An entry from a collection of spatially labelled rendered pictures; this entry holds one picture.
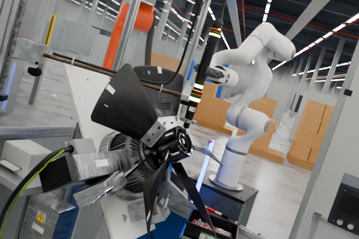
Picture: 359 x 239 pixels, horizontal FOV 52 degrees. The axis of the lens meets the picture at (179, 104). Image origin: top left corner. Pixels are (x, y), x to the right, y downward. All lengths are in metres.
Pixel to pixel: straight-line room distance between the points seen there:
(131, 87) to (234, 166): 0.91
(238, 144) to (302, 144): 7.53
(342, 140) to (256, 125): 1.31
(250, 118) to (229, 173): 0.30
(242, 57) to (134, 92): 0.65
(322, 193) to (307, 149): 6.35
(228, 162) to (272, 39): 0.65
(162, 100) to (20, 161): 0.63
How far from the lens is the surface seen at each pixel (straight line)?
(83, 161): 1.13
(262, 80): 1.93
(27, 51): 1.40
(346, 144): 3.09
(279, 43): 1.91
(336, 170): 3.11
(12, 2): 1.43
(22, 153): 1.62
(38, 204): 1.54
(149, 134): 1.29
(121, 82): 1.19
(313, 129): 9.40
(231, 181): 1.97
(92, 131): 1.40
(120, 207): 1.40
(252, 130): 1.89
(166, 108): 1.42
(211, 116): 10.58
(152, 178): 1.09
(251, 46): 1.73
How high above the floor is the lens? 1.48
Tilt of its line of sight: 6 degrees down
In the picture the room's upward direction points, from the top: 17 degrees clockwise
